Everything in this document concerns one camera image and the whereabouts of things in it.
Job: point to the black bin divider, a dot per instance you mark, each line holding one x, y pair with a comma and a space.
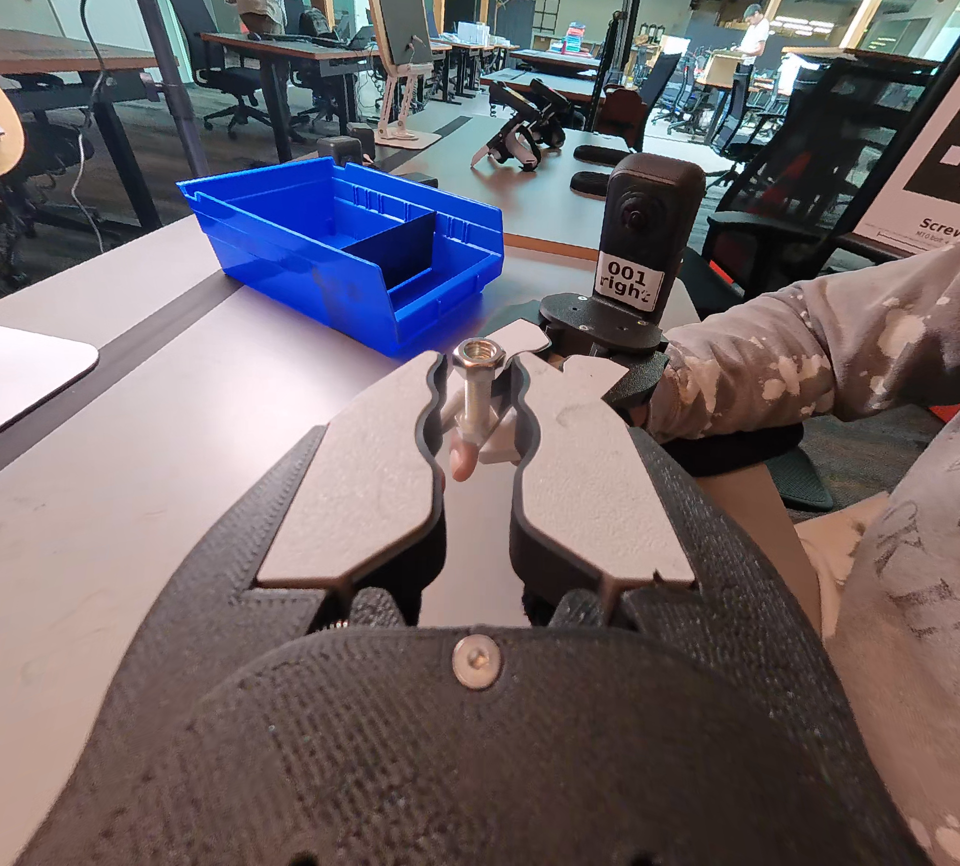
394, 251

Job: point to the black chair armrest pad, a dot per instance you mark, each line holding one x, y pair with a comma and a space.
735, 450
600, 156
589, 183

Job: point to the spare black gripper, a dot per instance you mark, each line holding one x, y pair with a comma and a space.
551, 102
514, 101

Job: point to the person's right hand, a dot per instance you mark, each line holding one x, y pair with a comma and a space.
463, 457

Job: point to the steel hex bolt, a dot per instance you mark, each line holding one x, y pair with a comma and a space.
472, 401

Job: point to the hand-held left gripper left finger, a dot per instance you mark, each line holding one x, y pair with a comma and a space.
360, 483

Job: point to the wooden top desk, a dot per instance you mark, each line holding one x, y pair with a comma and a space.
300, 45
60, 52

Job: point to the person's right forearm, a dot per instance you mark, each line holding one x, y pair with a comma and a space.
787, 356

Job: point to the small black box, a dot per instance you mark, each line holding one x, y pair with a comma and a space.
341, 150

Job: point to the person's grey spattered sweatshirt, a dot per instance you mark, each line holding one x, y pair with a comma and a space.
915, 618

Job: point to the blue plastic bin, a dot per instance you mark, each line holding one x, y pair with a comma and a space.
300, 258

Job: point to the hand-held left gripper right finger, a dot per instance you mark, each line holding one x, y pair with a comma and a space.
592, 498

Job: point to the black framed marker sign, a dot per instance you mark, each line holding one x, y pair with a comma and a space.
937, 213

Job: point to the black mesh office chair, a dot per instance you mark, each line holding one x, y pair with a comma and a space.
855, 101

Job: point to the instruction sheet on stand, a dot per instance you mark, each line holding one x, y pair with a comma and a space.
37, 371

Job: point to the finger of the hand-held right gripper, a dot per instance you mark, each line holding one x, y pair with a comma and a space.
596, 377
519, 339

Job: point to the brown chair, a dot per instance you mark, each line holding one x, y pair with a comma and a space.
622, 120

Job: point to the steel hex nut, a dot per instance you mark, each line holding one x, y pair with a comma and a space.
472, 356

